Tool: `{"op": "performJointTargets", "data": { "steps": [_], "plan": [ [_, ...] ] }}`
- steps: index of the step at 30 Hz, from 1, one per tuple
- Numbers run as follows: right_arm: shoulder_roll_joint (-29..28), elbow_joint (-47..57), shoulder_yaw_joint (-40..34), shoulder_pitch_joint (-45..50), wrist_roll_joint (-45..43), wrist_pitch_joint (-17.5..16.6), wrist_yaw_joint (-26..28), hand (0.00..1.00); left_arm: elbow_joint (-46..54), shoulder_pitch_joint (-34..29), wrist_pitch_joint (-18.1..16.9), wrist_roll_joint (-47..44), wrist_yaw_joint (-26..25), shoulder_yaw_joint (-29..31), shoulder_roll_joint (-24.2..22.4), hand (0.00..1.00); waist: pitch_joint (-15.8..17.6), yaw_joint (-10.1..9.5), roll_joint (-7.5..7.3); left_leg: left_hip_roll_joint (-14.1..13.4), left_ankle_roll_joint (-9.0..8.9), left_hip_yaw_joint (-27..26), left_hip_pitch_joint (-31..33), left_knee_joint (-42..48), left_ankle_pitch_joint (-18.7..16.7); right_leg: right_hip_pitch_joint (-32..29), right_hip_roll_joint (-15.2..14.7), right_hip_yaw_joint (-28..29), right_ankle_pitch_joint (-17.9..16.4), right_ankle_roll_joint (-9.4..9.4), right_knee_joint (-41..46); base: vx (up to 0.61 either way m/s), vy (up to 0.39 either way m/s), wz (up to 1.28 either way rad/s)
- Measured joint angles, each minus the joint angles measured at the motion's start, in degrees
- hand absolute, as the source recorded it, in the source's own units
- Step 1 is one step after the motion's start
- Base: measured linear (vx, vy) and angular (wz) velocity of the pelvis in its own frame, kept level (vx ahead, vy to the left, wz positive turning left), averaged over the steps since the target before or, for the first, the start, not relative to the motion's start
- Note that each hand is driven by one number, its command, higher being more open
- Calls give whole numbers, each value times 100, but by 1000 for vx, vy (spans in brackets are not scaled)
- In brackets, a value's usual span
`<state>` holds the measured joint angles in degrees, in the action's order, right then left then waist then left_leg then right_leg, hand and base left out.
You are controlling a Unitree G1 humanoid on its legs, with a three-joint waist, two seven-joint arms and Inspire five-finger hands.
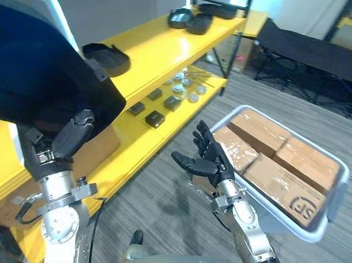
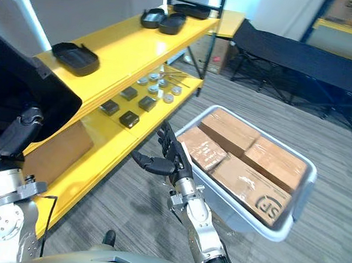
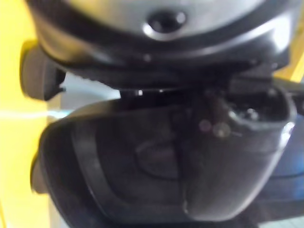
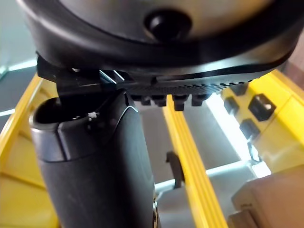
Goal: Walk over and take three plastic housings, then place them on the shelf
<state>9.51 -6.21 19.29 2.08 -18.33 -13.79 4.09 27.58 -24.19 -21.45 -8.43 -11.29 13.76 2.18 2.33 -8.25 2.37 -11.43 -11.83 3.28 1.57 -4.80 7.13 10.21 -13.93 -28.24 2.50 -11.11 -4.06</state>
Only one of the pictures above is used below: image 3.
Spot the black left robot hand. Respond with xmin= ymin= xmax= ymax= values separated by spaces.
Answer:
xmin=20 ymin=0 xmax=298 ymax=223

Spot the blue plastic bin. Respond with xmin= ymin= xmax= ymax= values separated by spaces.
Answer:
xmin=269 ymin=118 xmax=304 ymax=202

